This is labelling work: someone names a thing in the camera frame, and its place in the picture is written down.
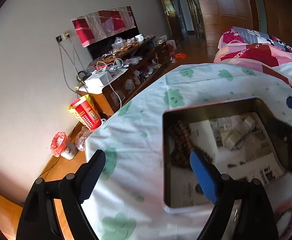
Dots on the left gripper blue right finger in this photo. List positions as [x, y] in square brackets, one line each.
[255, 218]

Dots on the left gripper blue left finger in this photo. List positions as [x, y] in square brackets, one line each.
[39, 216]

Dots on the pink patchwork quilt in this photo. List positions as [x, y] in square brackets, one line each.
[256, 57]

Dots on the small white appliance on floor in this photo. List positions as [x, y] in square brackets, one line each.
[70, 151]

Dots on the printed paper in tin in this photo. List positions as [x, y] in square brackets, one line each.
[237, 145]

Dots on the red plastic bag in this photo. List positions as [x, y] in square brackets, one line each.
[59, 144]

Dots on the pink metal tin box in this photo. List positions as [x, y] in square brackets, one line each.
[203, 112]

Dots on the cloud print bed sheet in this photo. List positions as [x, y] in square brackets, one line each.
[127, 201]

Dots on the red yellow carton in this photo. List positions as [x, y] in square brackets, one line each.
[85, 111]

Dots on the cow print pillow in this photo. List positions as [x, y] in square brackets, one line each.
[253, 36]

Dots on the wooden wardrobe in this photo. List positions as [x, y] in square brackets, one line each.
[219, 15]

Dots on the white box on cabinet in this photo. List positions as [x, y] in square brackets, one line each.
[97, 81]

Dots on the orange item on floor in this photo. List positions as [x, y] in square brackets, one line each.
[179, 56]

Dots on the black television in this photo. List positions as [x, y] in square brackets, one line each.
[104, 46]

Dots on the wooden tv cabinet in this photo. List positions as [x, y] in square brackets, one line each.
[144, 64]

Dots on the red patchwork cloth cover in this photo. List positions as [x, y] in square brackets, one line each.
[99, 25]

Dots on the wooden room door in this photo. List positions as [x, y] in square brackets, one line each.
[172, 20]

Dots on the wall power socket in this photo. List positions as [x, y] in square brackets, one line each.
[64, 36]

